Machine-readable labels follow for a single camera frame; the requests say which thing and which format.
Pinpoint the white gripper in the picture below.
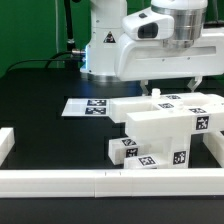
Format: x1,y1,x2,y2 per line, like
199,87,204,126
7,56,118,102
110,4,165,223
114,9,224,96

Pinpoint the white chair back frame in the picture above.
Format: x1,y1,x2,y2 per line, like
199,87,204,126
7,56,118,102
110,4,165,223
109,92,224,140

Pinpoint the white chair seat part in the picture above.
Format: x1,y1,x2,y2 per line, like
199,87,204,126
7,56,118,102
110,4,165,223
133,131,192,169

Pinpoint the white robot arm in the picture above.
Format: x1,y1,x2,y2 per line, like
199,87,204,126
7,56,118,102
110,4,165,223
80,0,224,90

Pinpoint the white right fence wall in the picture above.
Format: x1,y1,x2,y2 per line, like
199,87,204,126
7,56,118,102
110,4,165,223
203,132,224,168

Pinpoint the white fence wall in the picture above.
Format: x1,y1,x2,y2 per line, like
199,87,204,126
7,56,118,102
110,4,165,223
203,132,224,168
0,168,224,198
0,127,15,166

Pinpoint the white marker base plate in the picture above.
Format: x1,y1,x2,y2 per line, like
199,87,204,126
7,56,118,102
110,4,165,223
62,98,109,117

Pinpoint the black vertical hose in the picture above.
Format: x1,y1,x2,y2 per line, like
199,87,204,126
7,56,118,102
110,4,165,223
63,0,76,52

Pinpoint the white front fence wall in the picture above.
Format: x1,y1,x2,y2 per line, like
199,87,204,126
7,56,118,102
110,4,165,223
0,168,224,198

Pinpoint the black cable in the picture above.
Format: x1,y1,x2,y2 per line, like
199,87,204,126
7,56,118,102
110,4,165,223
4,49,86,76

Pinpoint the white left fence wall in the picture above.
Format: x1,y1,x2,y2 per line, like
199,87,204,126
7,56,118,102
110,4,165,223
0,127,15,166

